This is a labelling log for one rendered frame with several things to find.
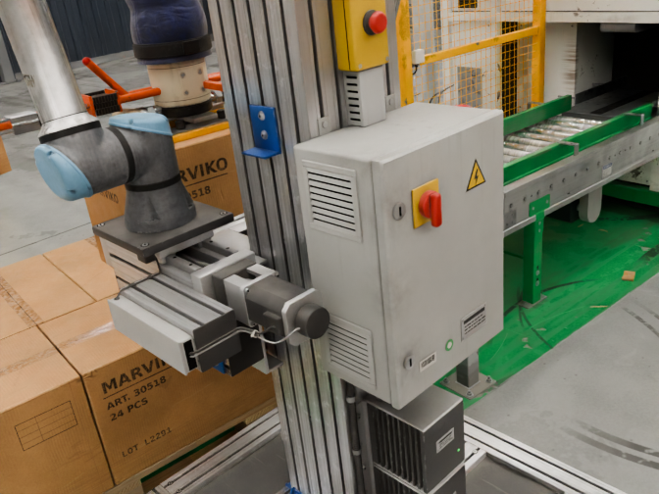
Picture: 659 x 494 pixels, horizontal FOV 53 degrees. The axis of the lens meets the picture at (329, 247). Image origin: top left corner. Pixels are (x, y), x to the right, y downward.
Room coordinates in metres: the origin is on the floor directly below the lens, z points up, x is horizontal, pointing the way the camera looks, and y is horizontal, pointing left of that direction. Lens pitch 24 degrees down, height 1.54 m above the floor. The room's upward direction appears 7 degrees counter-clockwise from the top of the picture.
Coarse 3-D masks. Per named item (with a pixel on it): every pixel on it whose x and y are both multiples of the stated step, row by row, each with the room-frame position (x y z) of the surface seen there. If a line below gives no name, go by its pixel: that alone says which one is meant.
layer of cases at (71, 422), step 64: (64, 256) 2.41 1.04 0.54; (0, 320) 1.93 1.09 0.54; (64, 320) 1.88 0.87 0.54; (0, 384) 1.55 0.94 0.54; (64, 384) 1.52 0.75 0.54; (128, 384) 1.62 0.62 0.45; (192, 384) 1.73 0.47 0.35; (256, 384) 1.86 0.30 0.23; (0, 448) 1.40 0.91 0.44; (64, 448) 1.49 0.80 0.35; (128, 448) 1.59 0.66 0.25
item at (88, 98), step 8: (88, 96) 1.84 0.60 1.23; (96, 96) 1.90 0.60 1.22; (104, 96) 1.85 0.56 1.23; (112, 96) 1.86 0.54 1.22; (96, 104) 1.84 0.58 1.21; (104, 104) 1.86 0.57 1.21; (112, 104) 1.87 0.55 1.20; (120, 104) 1.88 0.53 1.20; (88, 112) 1.86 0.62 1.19; (96, 112) 1.83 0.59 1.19; (104, 112) 1.84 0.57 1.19; (112, 112) 1.86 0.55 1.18
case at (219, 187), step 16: (176, 144) 1.84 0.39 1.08; (192, 144) 1.82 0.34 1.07; (208, 144) 1.85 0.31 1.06; (224, 144) 1.88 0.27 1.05; (192, 160) 1.82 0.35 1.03; (208, 160) 1.85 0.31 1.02; (224, 160) 1.88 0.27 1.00; (192, 176) 1.81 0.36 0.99; (208, 176) 1.84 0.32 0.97; (224, 176) 1.87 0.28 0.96; (112, 192) 1.80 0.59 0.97; (192, 192) 1.81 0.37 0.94; (208, 192) 1.83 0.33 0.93; (224, 192) 1.86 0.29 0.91; (96, 208) 1.94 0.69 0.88; (112, 208) 1.83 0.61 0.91; (224, 208) 1.86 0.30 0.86; (240, 208) 1.89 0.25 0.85; (96, 240) 2.01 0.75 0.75
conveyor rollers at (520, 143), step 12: (552, 120) 3.51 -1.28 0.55; (564, 120) 3.53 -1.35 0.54; (576, 120) 3.47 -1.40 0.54; (588, 120) 3.43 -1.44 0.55; (516, 132) 3.36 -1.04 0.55; (528, 132) 3.32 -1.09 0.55; (540, 132) 3.34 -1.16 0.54; (552, 132) 3.29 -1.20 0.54; (564, 132) 3.25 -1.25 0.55; (576, 132) 3.27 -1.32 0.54; (504, 144) 3.20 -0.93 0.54; (516, 144) 3.15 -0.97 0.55; (528, 144) 3.18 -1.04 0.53; (540, 144) 3.13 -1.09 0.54; (504, 156) 2.99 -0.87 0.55; (516, 156) 3.03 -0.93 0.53
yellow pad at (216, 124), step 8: (224, 112) 2.00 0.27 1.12; (216, 120) 1.99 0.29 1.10; (224, 120) 1.97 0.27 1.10; (176, 128) 1.93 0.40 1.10; (184, 128) 1.92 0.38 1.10; (192, 128) 1.91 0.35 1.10; (200, 128) 1.91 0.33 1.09; (208, 128) 1.92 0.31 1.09; (216, 128) 1.93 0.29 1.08; (224, 128) 1.95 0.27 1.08; (176, 136) 1.86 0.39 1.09; (184, 136) 1.87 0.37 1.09; (192, 136) 1.89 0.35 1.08
